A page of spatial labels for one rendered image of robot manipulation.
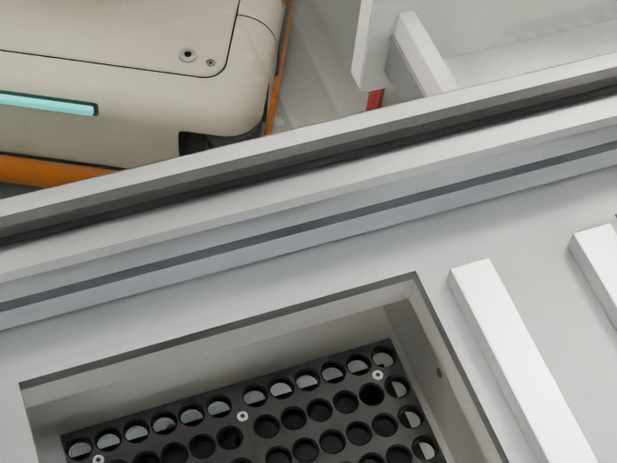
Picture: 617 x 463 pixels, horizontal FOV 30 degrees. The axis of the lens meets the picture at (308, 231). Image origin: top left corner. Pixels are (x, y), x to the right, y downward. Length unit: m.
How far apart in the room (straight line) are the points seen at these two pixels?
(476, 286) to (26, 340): 0.22
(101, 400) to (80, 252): 0.15
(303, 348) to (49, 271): 0.20
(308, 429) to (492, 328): 0.11
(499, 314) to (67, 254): 0.21
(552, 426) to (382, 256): 0.12
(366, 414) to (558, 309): 0.11
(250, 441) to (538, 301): 0.16
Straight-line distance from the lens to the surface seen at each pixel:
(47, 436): 0.66
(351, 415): 0.59
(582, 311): 0.59
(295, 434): 0.58
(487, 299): 0.57
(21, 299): 0.55
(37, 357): 0.55
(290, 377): 0.60
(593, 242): 0.60
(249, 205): 0.54
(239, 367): 0.67
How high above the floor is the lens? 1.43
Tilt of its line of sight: 55 degrees down
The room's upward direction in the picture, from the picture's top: 7 degrees clockwise
